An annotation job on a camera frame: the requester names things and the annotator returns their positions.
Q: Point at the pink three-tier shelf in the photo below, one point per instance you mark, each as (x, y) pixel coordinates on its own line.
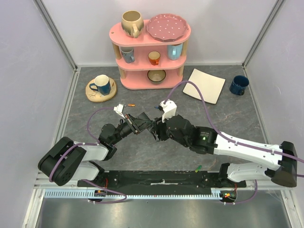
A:
(134, 75)

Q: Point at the small orange cup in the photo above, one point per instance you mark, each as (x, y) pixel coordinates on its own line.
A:
(154, 57)

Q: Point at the green battery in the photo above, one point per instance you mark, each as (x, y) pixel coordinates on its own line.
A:
(198, 168)

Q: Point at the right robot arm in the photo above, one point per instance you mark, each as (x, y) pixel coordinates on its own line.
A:
(264, 161)

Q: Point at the black remote control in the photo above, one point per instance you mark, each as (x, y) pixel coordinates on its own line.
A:
(147, 124)

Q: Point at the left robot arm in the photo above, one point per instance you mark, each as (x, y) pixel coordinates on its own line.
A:
(62, 161)

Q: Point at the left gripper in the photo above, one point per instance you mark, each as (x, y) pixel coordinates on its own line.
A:
(131, 120)

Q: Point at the beige ceramic mug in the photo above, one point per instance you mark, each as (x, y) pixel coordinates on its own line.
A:
(132, 23)

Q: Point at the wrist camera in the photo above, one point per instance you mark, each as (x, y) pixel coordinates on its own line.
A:
(169, 109)
(119, 110)

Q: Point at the pink dotted plate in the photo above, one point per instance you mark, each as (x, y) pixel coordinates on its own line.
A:
(167, 27)

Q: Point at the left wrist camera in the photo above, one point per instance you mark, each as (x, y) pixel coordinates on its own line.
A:
(119, 110)

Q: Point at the light blue mug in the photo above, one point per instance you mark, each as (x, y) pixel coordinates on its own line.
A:
(174, 51)

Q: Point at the blue mug cream interior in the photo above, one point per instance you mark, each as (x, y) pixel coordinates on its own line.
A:
(101, 84)

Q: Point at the dark patterned bowl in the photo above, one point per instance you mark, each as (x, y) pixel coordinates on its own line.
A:
(156, 76)

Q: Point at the square white plate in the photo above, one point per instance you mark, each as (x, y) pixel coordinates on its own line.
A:
(209, 86)

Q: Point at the beige round saucer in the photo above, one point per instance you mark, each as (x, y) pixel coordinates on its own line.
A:
(95, 96)

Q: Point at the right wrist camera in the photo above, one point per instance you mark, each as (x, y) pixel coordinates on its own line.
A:
(169, 109)

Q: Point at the grey blue mug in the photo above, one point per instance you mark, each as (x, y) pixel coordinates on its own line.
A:
(128, 54)

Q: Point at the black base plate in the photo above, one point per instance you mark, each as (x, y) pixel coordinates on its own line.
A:
(164, 182)

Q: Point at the dark blue mug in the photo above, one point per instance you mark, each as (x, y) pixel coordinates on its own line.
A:
(239, 85)

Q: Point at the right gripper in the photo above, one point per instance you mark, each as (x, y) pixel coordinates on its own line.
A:
(161, 129)

